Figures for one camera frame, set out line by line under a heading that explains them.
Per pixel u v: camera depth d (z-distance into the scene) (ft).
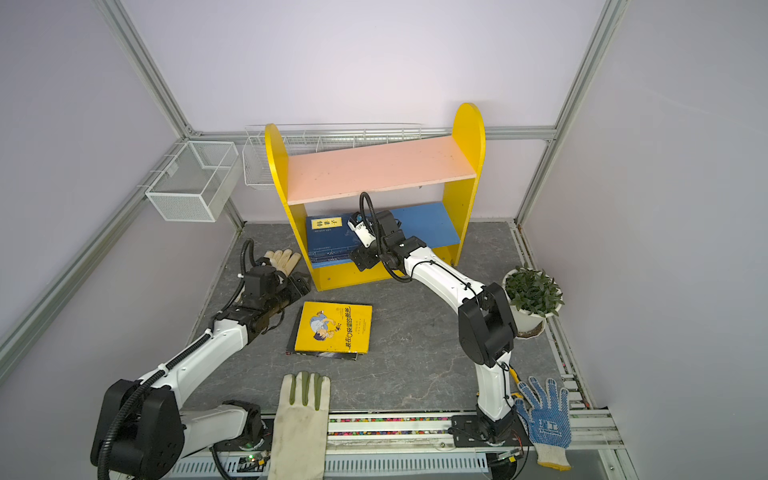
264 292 2.16
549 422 2.48
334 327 2.85
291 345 2.83
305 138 3.06
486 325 1.63
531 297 2.63
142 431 1.31
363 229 2.56
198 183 3.31
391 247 2.22
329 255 2.87
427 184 2.48
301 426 2.46
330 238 2.97
